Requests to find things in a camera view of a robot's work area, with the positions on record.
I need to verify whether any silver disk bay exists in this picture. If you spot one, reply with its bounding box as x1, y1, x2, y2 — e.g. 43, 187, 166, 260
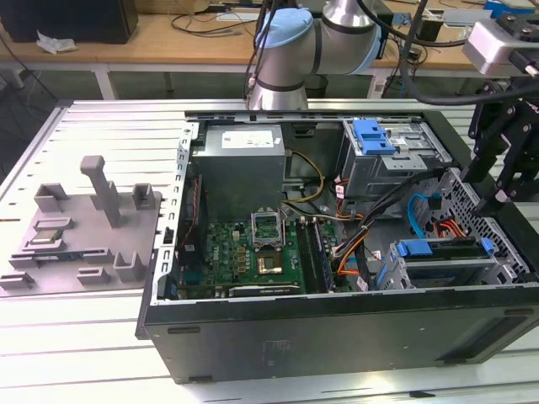
376, 237, 530, 291

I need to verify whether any black RAM slot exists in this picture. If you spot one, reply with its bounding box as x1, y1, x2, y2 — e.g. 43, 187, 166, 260
296, 217, 321, 295

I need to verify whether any black sleeved cable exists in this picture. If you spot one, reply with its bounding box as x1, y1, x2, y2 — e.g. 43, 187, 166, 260
355, 166, 454, 237

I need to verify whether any silver drive cage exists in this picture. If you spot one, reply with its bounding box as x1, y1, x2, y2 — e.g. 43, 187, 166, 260
340, 120, 454, 211

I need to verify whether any installed RAM stick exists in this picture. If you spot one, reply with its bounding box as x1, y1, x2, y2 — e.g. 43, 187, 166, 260
311, 217, 336, 292

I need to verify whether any black graphics card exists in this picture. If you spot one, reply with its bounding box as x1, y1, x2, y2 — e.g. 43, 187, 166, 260
227, 284, 302, 298

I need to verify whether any spare RAM stick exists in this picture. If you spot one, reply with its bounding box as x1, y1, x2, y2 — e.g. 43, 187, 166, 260
33, 252, 85, 263

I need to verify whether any metal socket cover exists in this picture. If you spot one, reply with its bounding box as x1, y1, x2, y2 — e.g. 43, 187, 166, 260
250, 208, 287, 249

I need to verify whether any grey parts rack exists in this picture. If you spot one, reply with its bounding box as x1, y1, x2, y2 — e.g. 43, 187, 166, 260
0, 154, 164, 299

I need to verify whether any wooden desk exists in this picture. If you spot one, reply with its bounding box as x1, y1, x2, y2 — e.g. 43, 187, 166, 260
0, 0, 539, 81

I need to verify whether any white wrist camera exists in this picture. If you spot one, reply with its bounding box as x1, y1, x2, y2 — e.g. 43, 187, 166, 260
462, 19, 527, 77

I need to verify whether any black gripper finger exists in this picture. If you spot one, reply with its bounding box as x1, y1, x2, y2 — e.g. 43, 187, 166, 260
461, 82, 517, 182
478, 113, 539, 215

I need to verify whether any spare CPU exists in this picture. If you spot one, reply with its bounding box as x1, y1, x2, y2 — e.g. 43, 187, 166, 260
31, 230, 64, 245

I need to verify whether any green motherboard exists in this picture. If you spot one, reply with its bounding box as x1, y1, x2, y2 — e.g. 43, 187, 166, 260
176, 218, 353, 300

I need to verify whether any black waste bin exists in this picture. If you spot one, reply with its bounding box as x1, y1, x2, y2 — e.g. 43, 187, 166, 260
305, 74, 328, 100

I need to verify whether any crumpled white plastic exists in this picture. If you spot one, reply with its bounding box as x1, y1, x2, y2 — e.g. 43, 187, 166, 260
35, 29, 79, 55

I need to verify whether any large black box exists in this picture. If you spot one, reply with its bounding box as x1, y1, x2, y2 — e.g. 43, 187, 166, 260
0, 0, 139, 45

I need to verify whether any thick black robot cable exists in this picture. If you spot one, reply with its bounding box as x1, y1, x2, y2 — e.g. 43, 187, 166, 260
398, 0, 523, 106

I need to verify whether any blue plastic drive latch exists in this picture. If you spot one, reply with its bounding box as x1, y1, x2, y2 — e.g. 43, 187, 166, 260
353, 120, 398, 156

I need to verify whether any blue box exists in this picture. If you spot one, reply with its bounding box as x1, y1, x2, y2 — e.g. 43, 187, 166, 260
483, 0, 539, 20

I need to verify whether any black camera bracket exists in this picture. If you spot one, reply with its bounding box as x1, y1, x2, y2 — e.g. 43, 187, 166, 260
496, 14, 539, 47

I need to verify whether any yellow wire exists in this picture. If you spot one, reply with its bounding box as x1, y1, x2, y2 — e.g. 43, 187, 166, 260
280, 150, 326, 208

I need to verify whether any flat silver box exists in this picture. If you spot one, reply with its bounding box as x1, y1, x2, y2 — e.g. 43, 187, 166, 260
441, 8, 492, 27

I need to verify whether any orange black wire bundle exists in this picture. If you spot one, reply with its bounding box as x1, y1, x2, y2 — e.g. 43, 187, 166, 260
330, 225, 371, 279

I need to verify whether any black PC case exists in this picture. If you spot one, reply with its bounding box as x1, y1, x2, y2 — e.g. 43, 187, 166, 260
134, 108, 539, 386

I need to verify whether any CPU socket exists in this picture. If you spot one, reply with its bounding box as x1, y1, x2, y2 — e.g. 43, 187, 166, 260
254, 247, 286, 277

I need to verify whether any orange power wire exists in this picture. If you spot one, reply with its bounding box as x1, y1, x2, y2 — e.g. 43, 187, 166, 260
433, 218, 480, 249

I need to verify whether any hard disk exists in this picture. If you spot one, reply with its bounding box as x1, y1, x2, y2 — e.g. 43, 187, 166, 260
376, 236, 494, 291

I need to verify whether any blue data wire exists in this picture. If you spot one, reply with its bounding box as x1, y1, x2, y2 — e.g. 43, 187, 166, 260
407, 191, 443, 241

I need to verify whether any small black box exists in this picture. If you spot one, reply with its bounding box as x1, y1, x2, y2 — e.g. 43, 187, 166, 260
414, 19, 443, 42

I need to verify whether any grey power supply unit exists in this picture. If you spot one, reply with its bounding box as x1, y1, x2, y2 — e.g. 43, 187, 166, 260
191, 125, 287, 214

